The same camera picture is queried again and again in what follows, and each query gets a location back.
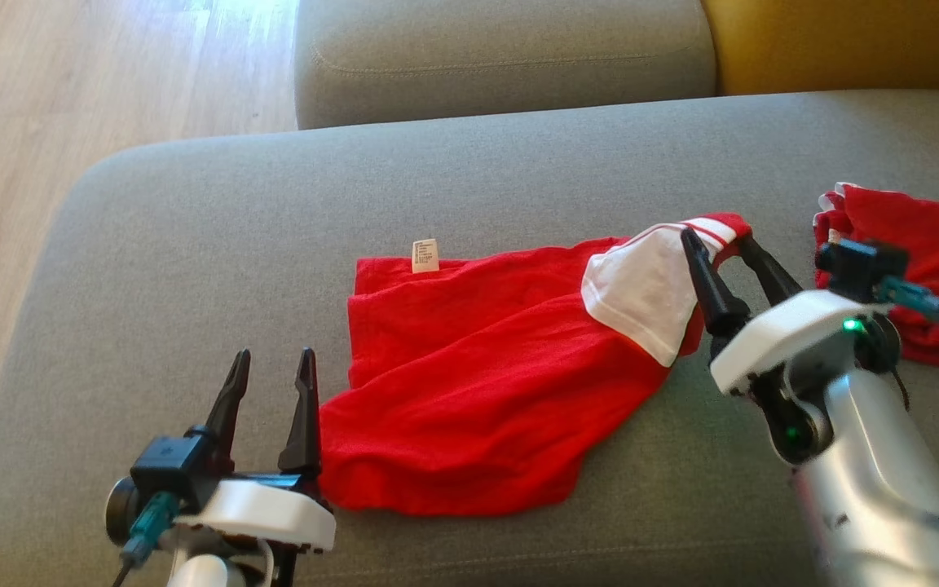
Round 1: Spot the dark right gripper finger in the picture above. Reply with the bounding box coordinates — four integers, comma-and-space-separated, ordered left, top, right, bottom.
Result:
679, 226, 752, 338
737, 235, 804, 308

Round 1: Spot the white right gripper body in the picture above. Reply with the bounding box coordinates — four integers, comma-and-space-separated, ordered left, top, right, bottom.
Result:
708, 289, 893, 398

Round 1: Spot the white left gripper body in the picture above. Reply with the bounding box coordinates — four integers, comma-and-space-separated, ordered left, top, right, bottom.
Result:
176, 474, 337, 555

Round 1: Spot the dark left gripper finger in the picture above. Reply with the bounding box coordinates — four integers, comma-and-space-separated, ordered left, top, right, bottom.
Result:
278, 348, 324, 482
207, 349, 252, 474

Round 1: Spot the red white lettered jersey shirt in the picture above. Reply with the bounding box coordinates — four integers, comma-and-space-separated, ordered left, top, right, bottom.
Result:
319, 214, 756, 519

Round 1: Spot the wide grey sofa ottoman seat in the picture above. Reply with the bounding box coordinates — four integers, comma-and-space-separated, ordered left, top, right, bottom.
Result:
0, 90, 939, 587

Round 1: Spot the yellow sofa backrest cushion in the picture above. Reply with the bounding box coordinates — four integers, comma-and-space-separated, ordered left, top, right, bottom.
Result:
699, 0, 939, 97

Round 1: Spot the grey sofa seat cushion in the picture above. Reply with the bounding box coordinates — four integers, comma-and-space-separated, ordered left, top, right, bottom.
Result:
294, 0, 719, 131

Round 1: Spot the left teal plug black cable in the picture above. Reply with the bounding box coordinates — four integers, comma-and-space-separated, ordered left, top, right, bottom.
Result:
111, 491, 181, 587

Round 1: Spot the teal plug black cable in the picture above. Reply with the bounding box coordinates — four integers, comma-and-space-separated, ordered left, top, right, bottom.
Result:
111, 491, 181, 587
877, 276, 939, 351

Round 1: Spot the right teal plug black cable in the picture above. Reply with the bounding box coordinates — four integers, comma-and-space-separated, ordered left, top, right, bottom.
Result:
877, 276, 939, 351

